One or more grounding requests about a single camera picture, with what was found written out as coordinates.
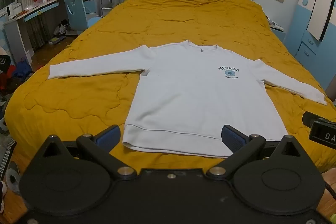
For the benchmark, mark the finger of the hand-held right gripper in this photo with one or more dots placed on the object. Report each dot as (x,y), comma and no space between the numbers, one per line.
(309,119)

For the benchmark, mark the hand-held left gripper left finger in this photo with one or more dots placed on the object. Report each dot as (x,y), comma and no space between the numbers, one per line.
(109,136)

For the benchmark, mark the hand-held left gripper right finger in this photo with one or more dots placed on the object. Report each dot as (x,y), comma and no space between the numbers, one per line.
(233,138)

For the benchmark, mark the white printed sweatshirt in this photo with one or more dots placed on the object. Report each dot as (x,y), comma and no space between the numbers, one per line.
(189,98)

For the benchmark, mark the pile of dark clothes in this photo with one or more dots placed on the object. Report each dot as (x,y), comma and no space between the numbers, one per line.
(10,74)

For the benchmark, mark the light blue cabinet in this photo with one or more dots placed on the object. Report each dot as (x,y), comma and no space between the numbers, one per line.
(302,37)

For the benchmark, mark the white and blue nightstand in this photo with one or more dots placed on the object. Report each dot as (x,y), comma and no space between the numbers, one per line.
(278,32)

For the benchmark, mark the patterned floor rug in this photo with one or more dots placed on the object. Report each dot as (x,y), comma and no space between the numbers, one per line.
(6,158)

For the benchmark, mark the green slipper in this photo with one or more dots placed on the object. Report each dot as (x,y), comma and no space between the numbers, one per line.
(56,40)

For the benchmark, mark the white sneaker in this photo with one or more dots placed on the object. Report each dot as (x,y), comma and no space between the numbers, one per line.
(63,27)

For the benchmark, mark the light blue chair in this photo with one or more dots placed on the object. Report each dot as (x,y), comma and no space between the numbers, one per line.
(76,11)

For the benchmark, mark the mustard yellow quilt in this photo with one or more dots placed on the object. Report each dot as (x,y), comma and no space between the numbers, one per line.
(183,17)

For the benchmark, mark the white and blue desk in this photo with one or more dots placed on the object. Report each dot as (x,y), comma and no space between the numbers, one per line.
(15,30)

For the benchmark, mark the small white security camera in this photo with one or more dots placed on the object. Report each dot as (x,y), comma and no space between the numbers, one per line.
(10,13)

